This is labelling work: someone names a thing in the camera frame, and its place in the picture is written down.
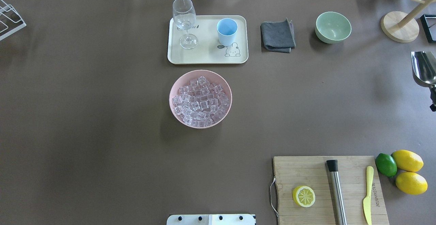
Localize steel ice scoop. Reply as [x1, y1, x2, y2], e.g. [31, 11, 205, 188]
[411, 51, 436, 92]

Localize pink bowl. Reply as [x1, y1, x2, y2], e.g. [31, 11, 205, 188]
[169, 70, 233, 129]

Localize wooden cup tree stand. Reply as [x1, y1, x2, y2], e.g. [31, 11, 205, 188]
[380, 0, 435, 43]

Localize light blue cup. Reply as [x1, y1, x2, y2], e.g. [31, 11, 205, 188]
[217, 18, 238, 46]

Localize clear ice cubes pile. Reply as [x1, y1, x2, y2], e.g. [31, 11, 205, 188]
[172, 76, 230, 127]

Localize black glass rack tray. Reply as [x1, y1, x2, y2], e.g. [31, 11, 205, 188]
[420, 14, 436, 44]

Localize yellow lemon upper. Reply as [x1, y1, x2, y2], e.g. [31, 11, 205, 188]
[391, 149, 424, 172]

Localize yellow lemon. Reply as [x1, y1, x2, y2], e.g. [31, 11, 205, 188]
[391, 149, 424, 172]
[395, 172, 428, 195]

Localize green lime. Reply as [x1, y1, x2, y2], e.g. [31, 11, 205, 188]
[375, 153, 398, 177]

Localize yellow lemon lower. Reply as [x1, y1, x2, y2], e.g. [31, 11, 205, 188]
[395, 172, 428, 195]

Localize green bowl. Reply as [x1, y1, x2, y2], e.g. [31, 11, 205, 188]
[315, 12, 352, 44]

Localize steel muddler black tip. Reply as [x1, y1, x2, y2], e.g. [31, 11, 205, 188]
[326, 160, 348, 225]

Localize yellow plastic knife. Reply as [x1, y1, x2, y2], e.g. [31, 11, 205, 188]
[362, 166, 374, 225]

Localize grey folded cloth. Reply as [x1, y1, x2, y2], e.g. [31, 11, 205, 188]
[261, 18, 296, 54]

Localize bamboo cutting board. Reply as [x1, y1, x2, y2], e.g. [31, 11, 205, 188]
[273, 156, 376, 225]

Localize cream rabbit tray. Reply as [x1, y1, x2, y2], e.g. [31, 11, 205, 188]
[168, 15, 249, 65]

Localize clear wine glass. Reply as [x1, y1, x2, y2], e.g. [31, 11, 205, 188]
[172, 0, 198, 49]

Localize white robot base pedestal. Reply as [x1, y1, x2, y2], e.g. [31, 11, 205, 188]
[166, 214, 256, 225]

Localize white wire cup rack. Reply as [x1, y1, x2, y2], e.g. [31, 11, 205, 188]
[0, 0, 27, 41]

